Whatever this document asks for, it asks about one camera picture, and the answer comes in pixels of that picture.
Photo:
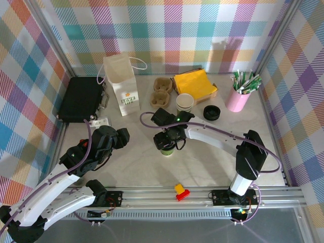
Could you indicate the green paper cup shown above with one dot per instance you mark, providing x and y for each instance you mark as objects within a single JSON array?
[{"x": 167, "y": 152}]

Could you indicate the white printed paper bag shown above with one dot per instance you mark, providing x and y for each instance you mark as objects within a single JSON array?
[{"x": 126, "y": 101}]

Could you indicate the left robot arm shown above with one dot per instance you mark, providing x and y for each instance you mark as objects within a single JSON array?
[{"x": 55, "y": 187}]

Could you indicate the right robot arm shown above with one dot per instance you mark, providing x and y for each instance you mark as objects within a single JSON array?
[{"x": 210, "y": 136}]

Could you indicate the stack of paper cups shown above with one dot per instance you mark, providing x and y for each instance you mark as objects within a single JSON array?
[{"x": 185, "y": 102}]

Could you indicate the brown pulp cup carrier stack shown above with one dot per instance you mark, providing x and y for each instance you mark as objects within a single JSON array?
[{"x": 160, "y": 93}]

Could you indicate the black carrying case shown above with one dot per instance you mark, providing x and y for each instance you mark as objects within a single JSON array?
[{"x": 81, "y": 98}]

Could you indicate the yellow toy block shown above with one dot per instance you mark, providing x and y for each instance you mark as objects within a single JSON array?
[{"x": 179, "y": 188}]

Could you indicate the yellow paper napkin stack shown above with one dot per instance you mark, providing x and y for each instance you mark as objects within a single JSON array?
[{"x": 192, "y": 81}]

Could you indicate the red toy block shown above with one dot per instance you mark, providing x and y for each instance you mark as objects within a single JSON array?
[{"x": 183, "y": 195}]

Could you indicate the pink cylindrical holder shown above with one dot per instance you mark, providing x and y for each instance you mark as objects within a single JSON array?
[{"x": 238, "y": 101}]

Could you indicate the bundle of green white straws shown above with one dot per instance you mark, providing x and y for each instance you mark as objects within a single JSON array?
[{"x": 246, "y": 82}]

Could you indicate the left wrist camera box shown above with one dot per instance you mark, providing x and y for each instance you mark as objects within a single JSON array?
[{"x": 101, "y": 122}]

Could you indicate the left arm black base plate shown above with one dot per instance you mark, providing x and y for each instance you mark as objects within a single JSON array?
[{"x": 114, "y": 198}]

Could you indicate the aluminium frame rail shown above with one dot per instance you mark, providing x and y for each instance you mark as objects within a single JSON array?
[{"x": 157, "y": 200}]

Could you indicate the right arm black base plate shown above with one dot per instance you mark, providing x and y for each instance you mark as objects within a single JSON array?
[{"x": 220, "y": 197}]

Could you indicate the aluminium frame post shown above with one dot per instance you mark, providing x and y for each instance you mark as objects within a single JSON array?
[
  {"x": 276, "y": 35},
  {"x": 53, "y": 38}
]

